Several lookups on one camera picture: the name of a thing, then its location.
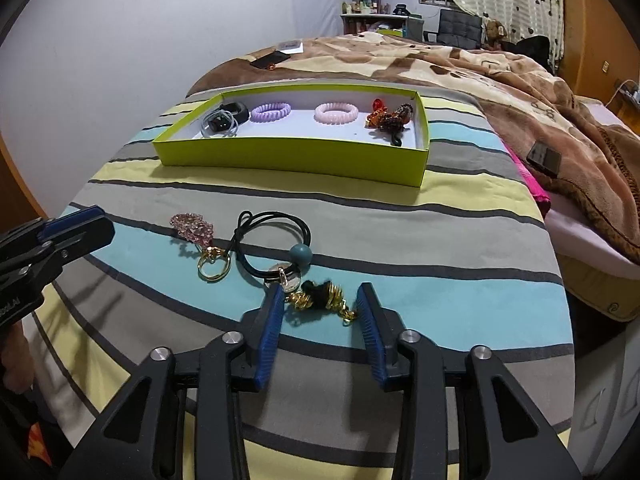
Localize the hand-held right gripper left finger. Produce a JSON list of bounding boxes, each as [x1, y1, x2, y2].
[[57, 282, 287, 480]]

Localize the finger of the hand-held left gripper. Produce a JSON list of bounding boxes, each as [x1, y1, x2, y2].
[[37, 203, 109, 242], [49, 216, 116, 263]]

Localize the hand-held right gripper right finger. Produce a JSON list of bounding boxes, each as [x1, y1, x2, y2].
[[355, 282, 583, 480]]

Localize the gold and black hair tie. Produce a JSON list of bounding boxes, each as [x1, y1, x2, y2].
[[287, 280, 359, 326]]

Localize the black hair tie teal bead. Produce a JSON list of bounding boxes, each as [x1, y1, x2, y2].
[[234, 209, 315, 295]]

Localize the gold ring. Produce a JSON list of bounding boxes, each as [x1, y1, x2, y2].
[[196, 247, 233, 282]]

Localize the pink rhinestone hair clip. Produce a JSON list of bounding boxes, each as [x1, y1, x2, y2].
[[169, 212, 217, 252]]

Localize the blue grey elastic hair ties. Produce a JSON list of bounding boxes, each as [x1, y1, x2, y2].
[[201, 109, 242, 139]]

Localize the lime green cardboard box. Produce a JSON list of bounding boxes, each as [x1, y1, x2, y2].
[[152, 81, 432, 189]]

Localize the black wristband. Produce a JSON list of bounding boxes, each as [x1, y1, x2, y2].
[[219, 102, 250, 129]]

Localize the purple spiral hair tie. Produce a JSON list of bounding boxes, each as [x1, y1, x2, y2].
[[249, 102, 293, 124]]

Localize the brown beaded hair tie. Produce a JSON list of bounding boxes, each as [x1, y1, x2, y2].
[[364, 102, 416, 148]]

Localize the pink spiral hair tie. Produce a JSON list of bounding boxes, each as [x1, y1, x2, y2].
[[313, 102, 360, 125]]

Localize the person's left hand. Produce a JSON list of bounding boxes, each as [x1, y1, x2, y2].
[[0, 320, 34, 394]]

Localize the pink multicoloured striped cloth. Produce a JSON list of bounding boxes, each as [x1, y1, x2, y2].
[[27, 139, 552, 462]]

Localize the pale pink mattress sheet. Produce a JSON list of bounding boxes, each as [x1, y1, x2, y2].
[[544, 100, 640, 282]]

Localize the yellow bed base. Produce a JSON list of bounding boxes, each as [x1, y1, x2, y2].
[[556, 254, 640, 322]]

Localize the white drawer cabinet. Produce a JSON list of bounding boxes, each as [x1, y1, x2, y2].
[[569, 319, 640, 462]]

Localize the black smartphone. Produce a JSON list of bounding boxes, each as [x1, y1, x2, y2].
[[248, 49, 292, 71]]

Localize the black rectangular device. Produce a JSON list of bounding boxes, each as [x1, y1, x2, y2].
[[525, 140, 564, 177]]

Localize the brown patterned blanket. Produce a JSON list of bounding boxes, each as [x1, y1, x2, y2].
[[185, 31, 640, 262]]

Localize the white desk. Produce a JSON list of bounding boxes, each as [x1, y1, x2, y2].
[[340, 12, 426, 42]]

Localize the black office chair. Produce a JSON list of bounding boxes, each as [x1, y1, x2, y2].
[[435, 8, 484, 51]]

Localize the brown teddy bear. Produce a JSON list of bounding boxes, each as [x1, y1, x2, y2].
[[482, 19, 507, 52]]

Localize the black clothing pile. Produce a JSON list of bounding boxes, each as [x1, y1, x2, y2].
[[502, 35, 557, 74]]

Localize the wooden nightstand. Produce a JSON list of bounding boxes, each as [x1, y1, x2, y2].
[[606, 99, 640, 137]]

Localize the heart patterned curtain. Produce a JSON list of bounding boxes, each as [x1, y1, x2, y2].
[[442, 0, 564, 69]]

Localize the wooden wardrobe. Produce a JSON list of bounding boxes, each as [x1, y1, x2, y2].
[[556, 0, 627, 107]]

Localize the white cable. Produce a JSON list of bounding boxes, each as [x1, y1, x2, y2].
[[611, 78, 634, 107]]

